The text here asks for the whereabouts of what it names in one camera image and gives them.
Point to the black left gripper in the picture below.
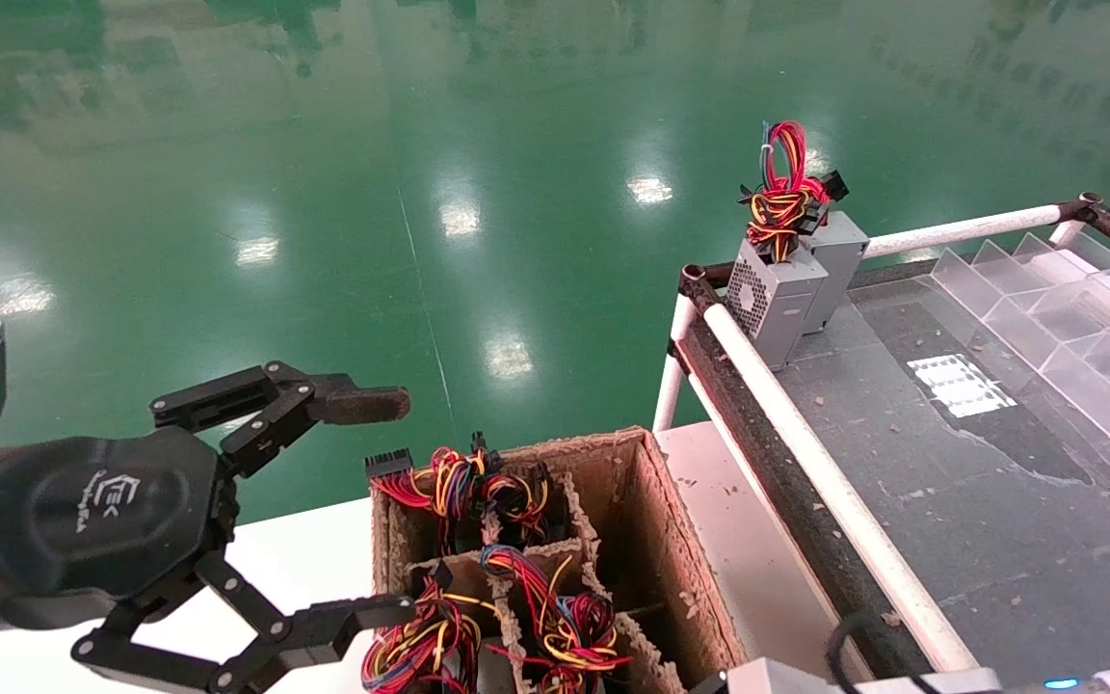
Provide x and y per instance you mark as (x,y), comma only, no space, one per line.
(83,520)

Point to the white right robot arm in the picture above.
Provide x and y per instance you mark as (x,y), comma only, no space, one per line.
(777,680)

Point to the brown cardboard box with dividers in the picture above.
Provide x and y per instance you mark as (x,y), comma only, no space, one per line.
(651,540)

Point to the clear acrylic divider tray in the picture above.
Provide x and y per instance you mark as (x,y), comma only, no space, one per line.
(1046,318)

